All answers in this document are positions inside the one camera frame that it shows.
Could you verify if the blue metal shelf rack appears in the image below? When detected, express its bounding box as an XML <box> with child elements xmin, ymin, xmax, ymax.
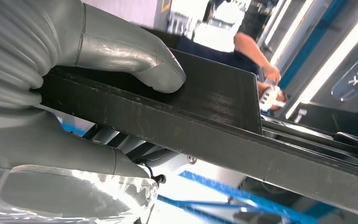
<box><xmin>157</xmin><ymin>170</ymin><xmax>319</xmax><ymax>224</ymax></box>

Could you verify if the white handheld device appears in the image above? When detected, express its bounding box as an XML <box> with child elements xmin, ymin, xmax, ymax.
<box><xmin>259</xmin><ymin>85</ymin><xmax>287</xmax><ymax>112</ymax></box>

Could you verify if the ceiling light strip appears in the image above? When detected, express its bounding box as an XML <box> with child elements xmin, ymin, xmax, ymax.
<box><xmin>285</xmin><ymin>3</ymin><xmax>358</xmax><ymax>119</ymax></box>
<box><xmin>270</xmin><ymin>0</ymin><xmax>314</xmax><ymax>65</ymax></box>

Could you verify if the person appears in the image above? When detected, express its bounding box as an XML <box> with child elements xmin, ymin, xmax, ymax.
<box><xmin>174</xmin><ymin>31</ymin><xmax>288</xmax><ymax>104</ymax></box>

